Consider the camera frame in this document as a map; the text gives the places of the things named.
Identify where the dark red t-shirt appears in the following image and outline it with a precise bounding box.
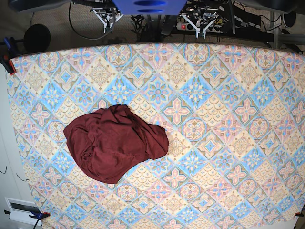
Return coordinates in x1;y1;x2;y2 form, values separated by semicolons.
63;104;169;184

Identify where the patterned tile tablecloth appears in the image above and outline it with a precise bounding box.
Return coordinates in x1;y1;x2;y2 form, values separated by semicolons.
4;44;305;229

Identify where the white power strip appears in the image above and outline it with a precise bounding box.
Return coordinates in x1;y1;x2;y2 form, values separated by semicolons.
176;21;222;33

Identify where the blue orange clamp lower left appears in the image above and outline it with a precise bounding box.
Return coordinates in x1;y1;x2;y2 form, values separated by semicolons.
4;210;50;229

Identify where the blue orange clamp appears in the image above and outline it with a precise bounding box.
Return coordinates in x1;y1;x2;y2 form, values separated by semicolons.
4;210;50;229
0;37;17;75

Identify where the blue orange clamp upper left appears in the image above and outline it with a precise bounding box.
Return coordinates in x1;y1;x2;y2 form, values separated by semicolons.
0;37;17;75

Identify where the orange clamp lower right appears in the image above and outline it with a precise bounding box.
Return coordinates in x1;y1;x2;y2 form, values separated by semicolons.
295;212;304;217

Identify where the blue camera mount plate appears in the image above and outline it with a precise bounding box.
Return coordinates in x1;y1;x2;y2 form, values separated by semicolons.
113;0;187;15

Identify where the white wall outlet box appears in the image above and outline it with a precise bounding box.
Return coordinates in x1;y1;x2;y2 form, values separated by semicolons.
5;197;39;226

